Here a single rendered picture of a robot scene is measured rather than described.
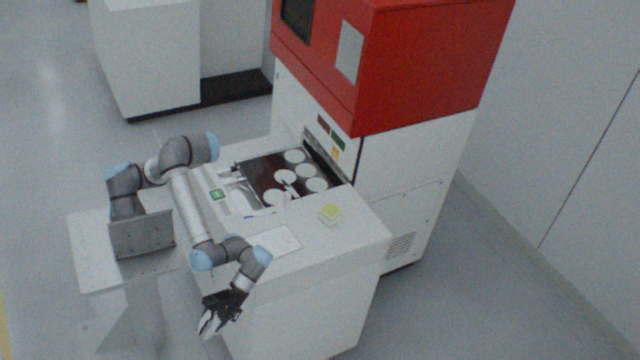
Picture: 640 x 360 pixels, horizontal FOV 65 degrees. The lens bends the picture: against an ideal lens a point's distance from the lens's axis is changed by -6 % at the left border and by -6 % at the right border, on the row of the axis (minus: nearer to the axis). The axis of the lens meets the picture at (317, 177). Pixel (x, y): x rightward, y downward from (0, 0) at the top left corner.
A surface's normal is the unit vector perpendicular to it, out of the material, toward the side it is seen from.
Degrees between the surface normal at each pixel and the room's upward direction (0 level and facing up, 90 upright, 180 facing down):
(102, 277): 0
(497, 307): 0
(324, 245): 0
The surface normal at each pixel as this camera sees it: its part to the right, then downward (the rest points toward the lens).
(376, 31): 0.48, 0.62
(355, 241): 0.12, -0.74
